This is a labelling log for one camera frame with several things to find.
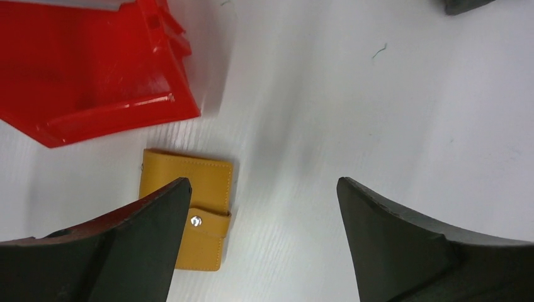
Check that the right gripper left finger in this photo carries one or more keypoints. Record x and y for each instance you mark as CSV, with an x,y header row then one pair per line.
x,y
128,254

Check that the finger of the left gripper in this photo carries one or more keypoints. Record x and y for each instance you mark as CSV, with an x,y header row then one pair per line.
x,y
456,7

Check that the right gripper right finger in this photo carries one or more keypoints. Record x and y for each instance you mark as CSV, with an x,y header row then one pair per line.
x,y
400,254

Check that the yellow leather card holder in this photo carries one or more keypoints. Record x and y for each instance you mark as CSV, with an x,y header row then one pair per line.
x,y
209,214

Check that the red plastic bin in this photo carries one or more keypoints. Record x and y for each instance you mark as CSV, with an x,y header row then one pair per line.
x,y
73,74

